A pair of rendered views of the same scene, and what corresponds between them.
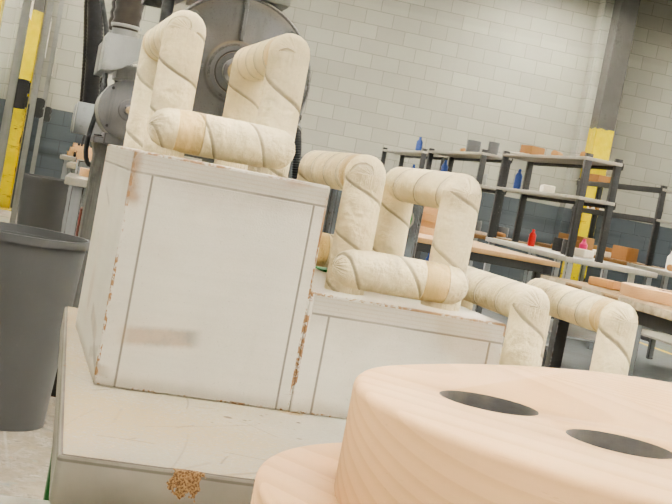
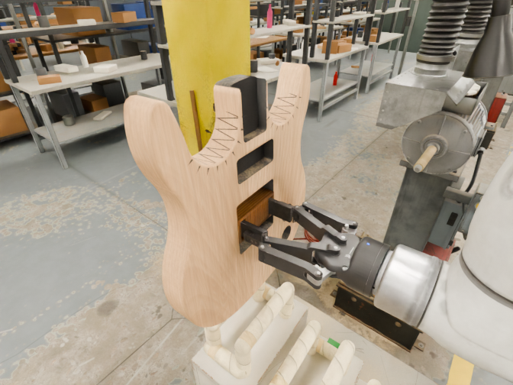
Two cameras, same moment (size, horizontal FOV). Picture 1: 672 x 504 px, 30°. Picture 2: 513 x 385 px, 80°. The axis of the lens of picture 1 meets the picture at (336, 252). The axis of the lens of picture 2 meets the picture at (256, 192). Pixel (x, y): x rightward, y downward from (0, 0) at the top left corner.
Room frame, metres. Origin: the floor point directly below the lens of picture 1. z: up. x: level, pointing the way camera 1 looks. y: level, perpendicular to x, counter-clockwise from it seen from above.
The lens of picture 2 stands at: (0.79, -0.21, 1.78)
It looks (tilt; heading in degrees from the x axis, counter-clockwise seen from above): 34 degrees down; 51
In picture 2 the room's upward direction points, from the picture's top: straight up
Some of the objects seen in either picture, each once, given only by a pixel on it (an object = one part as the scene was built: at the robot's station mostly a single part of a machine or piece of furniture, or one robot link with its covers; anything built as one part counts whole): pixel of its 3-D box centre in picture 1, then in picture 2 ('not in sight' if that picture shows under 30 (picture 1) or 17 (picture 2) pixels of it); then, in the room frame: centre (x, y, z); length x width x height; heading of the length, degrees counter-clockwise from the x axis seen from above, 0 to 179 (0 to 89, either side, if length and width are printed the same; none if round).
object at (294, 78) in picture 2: not in sight; (288, 92); (1.16, 0.17, 1.63); 0.07 x 0.04 x 0.09; 15
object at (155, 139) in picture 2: not in sight; (168, 140); (0.91, 0.10, 1.64); 0.07 x 0.04 x 0.10; 15
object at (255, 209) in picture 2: not in sight; (250, 213); (1.04, 0.12, 1.46); 0.10 x 0.03 x 0.05; 15
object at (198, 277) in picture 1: (189, 264); (254, 351); (1.04, 0.12, 1.02); 0.27 x 0.15 x 0.17; 16
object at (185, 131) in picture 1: (222, 138); (224, 358); (0.95, 0.10, 1.12); 0.11 x 0.03 x 0.03; 106
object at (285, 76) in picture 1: (278, 114); (243, 359); (0.97, 0.06, 1.15); 0.03 x 0.03 x 0.09
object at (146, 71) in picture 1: (150, 97); (258, 285); (1.11, 0.19, 1.15); 0.03 x 0.03 x 0.09
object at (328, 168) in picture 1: (339, 170); (295, 356); (1.07, 0.01, 1.12); 0.20 x 0.03 x 0.03; 15
